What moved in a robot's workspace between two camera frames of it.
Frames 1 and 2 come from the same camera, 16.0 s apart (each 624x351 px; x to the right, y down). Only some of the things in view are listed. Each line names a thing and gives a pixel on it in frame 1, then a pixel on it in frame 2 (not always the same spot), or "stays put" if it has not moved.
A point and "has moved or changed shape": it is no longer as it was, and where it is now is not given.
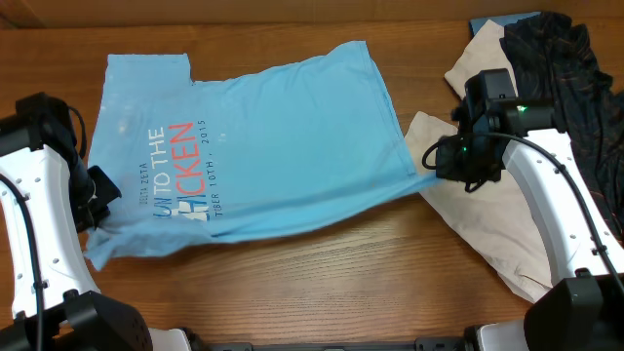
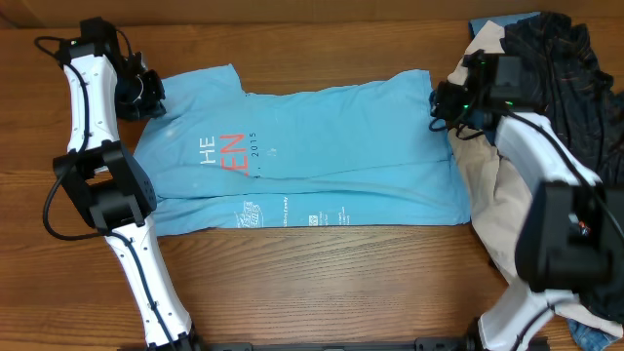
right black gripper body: (472, 162) → (455, 107)
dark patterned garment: (553, 57) stays put
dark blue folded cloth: (505, 20) stays put
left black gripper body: (93, 192) → (137, 97)
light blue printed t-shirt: (175, 162) has moved or changed shape
